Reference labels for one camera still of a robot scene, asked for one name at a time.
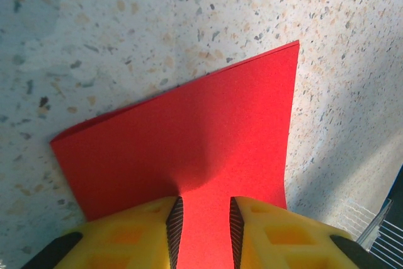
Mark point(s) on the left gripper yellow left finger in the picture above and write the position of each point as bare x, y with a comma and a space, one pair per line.
126, 240

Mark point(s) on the aluminium side rail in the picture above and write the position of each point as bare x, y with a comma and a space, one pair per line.
374, 228

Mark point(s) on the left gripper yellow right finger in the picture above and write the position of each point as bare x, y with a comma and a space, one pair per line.
283, 243

